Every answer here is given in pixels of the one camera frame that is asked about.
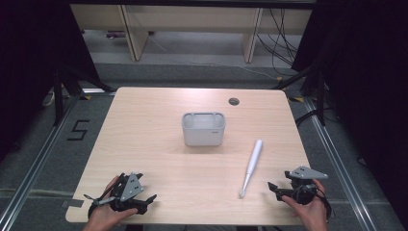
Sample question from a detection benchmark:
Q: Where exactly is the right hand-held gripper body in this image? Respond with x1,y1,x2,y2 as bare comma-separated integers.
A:
275,165,329,206

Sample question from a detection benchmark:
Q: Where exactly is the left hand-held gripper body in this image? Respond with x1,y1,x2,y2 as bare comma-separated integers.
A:
84,172,149,216

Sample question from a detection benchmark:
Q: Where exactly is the white electric toothbrush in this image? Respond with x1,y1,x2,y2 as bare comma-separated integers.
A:
239,139,264,199

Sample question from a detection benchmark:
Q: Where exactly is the grey toothbrush holder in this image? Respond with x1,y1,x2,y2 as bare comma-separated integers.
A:
181,111,227,147

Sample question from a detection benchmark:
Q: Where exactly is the person's left hand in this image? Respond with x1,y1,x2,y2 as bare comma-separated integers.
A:
87,175,140,227

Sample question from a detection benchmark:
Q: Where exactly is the person's right hand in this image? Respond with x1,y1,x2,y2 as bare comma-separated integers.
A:
281,178,330,229

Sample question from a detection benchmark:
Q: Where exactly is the grey tape piece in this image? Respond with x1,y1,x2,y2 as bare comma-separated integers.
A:
61,198,85,209

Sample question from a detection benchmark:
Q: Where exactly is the black metal stand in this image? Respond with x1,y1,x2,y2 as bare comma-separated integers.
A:
52,63,115,127
272,60,329,127

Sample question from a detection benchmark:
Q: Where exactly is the black curtain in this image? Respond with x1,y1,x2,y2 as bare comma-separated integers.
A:
291,0,408,222
0,0,101,162

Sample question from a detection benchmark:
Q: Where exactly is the light wooden desk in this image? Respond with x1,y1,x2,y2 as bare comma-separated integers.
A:
69,3,314,64

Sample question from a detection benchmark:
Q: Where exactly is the aluminium floor rail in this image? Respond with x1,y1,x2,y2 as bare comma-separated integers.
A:
302,95,380,231
0,93,84,231

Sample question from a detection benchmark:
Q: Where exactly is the black wrist strap cable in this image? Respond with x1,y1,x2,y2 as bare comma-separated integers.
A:
316,187,333,220

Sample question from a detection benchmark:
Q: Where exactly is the thick black floor cable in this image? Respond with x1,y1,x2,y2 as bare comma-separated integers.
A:
293,108,321,128

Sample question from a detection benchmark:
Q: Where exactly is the white coiled cable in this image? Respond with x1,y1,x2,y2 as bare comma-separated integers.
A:
40,90,65,109

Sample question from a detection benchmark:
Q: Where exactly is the bundle of black cables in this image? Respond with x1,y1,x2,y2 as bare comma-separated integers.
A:
255,8,300,77

